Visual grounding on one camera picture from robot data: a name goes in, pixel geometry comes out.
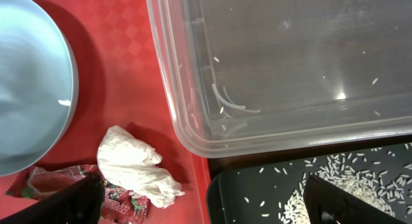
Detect rice and food scraps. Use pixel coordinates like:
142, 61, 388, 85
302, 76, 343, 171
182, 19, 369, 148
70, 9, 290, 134
274, 151, 411, 223

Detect crumpled white tissue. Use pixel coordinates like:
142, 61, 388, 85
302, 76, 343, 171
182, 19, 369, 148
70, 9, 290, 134
97, 126, 185, 209

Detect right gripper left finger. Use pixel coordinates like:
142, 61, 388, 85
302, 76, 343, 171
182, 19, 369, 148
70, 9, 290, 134
1, 173, 105, 224

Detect light blue plate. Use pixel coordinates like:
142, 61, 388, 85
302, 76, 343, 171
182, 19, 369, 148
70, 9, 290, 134
1, 0, 79, 176

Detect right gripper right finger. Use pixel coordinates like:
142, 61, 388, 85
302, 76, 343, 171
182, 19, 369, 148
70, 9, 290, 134
303, 175, 403, 224

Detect clear plastic bin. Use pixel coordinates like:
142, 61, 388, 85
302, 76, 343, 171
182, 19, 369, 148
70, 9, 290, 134
146, 0, 411, 158

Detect red plastic tray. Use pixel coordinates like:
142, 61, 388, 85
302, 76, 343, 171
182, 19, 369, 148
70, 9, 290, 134
0, 0, 212, 224

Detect black waste tray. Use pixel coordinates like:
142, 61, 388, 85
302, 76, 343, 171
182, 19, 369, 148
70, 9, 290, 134
207, 143, 411, 224

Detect red candy wrapper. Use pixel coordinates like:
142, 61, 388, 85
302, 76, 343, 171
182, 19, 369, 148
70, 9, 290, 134
6, 165, 149, 224

